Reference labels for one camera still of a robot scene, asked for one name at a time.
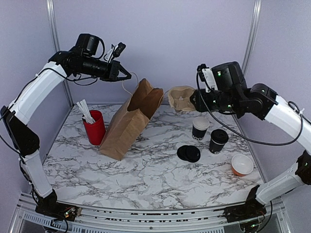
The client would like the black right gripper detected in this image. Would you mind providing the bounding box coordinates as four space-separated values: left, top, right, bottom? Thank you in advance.
190 88 242 113

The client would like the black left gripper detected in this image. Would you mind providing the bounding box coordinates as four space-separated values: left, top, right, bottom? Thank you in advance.
75 55 131 81

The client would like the brown cardboard cup carrier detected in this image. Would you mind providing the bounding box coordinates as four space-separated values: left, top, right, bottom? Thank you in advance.
168 85 195 112

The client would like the black paper coffee cup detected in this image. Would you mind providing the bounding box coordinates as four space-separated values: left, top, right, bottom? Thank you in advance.
209 139 225 154

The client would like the brown paper bag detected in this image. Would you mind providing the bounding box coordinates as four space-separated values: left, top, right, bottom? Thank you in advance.
99 78 164 161

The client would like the black plastic cup lid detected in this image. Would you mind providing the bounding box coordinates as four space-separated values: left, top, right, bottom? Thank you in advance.
211 129 229 144

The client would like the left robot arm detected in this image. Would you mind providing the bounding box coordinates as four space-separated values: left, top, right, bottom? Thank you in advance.
0 33 131 221

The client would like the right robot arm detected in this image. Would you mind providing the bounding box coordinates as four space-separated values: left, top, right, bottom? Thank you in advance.
190 61 311 222

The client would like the white wrapped straw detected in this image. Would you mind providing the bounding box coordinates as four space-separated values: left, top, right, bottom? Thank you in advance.
80 100 95 124
76 101 88 123

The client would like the red cylindrical holder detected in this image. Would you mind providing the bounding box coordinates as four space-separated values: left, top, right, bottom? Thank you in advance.
83 110 106 146

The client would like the orange white bowl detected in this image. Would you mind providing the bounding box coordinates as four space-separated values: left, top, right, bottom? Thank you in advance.
231 154 254 177

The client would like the stack of black lids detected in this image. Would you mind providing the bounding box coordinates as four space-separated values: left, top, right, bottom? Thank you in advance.
177 145 201 163

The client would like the right aluminium post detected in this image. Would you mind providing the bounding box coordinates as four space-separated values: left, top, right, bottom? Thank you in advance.
242 0 262 74

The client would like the aluminium post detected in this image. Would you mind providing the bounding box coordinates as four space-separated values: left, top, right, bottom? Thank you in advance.
46 0 74 108
242 0 262 74

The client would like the left aluminium post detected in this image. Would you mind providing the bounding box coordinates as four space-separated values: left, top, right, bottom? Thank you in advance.
46 0 74 108

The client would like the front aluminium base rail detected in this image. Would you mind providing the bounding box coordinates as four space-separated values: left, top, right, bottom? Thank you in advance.
9 193 292 233

